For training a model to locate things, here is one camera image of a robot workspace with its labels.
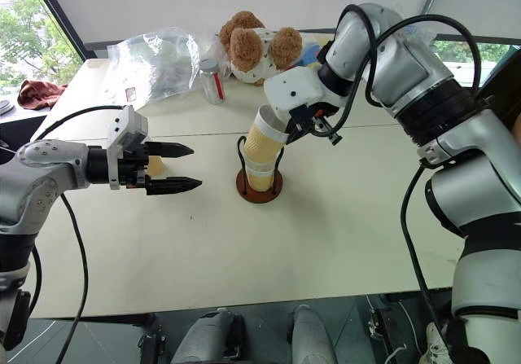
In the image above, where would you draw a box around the clear plastic bag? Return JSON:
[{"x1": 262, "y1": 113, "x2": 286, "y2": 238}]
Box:
[{"x1": 106, "y1": 26, "x2": 201, "y2": 109}]

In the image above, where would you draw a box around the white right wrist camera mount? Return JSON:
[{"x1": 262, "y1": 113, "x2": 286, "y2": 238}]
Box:
[{"x1": 263, "y1": 66, "x2": 326, "y2": 117}]

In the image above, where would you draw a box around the dark rounded grey shape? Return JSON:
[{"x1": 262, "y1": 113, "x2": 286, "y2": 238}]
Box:
[
  {"x1": 287, "y1": 304, "x2": 339, "y2": 364},
  {"x1": 169, "y1": 308, "x2": 246, "y2": 364}
]

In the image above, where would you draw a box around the wire cup holder brown base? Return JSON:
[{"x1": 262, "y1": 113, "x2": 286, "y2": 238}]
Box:
[{"x1": 234, "y1": 134, "x2": 285, "y2": 205}]

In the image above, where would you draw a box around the yellow ribbed paper cup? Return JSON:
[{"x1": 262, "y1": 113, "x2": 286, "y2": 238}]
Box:
[
  {"x1": 147, "y1": 156, "x2": 166, "y2": 180},
  {"x1": 244, "y1": 104, "x2": 292, "y2": 165},
  {"x1": 244, "y1": 160, "x2": 278, "y2": 192}
]

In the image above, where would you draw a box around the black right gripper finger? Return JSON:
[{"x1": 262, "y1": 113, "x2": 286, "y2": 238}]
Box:
[{"x1": 285, "y1": 121, "x2": 305, "y2": 146}]

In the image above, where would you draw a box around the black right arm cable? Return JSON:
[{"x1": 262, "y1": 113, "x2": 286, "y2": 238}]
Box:
[{"x1": 313, "y1": 3, "x2": 484, "y2": 364}]

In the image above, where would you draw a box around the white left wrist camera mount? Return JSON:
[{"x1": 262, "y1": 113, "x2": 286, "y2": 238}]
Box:
[{"x1": 106, "y1": 105, "x2": 150, "y2": 191}]

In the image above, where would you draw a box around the clear bottle with red stick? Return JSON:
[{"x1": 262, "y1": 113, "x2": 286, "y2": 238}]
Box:
[{"x1": 199, "y1": 58, "x2": 227, "y2": 105}]

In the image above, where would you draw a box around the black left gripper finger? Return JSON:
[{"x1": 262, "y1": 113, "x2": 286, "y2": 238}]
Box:
[
  {"x1": 145, "y1": 141, "x2": 195, "y2": 160},
  {"x1": 145, "y1": 176, "x2": 204, "y2": 197}
]

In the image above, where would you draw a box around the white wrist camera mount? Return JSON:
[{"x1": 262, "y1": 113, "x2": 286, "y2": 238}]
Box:
[
  {"x1": 263, "y1": 66, "x2": 326, "y2": 117},
  {"x1": 106, "y1": 105, "x2": 150, "y2": 191}
]

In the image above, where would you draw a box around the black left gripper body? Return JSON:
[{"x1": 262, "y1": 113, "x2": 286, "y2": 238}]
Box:
[{"x1": 117, "y1": 142, "x2": 149, "y2": 190}]

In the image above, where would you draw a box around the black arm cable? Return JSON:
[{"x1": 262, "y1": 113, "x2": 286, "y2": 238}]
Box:
[
  {"x1": 313, "y1": 3, "x2": 484, "y2": 364},
  {"x1": 28, "y1": 105, "x2": 125, "y2": 364}
]

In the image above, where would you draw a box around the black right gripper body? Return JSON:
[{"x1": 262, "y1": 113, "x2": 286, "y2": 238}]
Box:
[{"x1": 287, "y1": 102, "x2": 341, "y2": 136}]

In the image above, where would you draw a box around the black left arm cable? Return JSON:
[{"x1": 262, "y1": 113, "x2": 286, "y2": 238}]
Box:
[{"x1": 28, "y1": 105, "x2": 125, "y2": 364}]

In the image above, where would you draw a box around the colourful toy block pack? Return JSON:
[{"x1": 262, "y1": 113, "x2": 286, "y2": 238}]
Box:
[{"x1": 300, "y1": 33, "x2": 331, "y2": 68}]

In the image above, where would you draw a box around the brown teddy bear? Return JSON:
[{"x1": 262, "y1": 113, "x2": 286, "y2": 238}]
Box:
[{"x1": 218, "y1": 11, "x2": 304, "y2": 86}]

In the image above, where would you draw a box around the white sneaker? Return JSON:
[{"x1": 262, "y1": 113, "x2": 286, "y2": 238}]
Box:
[{"x1": 418, "y1": 322, "x2": 453, "y2": 364}]

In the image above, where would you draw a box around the red-brown cloth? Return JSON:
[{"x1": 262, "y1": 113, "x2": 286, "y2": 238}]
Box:
[{"x1": 16, "y1": 79, "x2": 68, "y2": 111}]

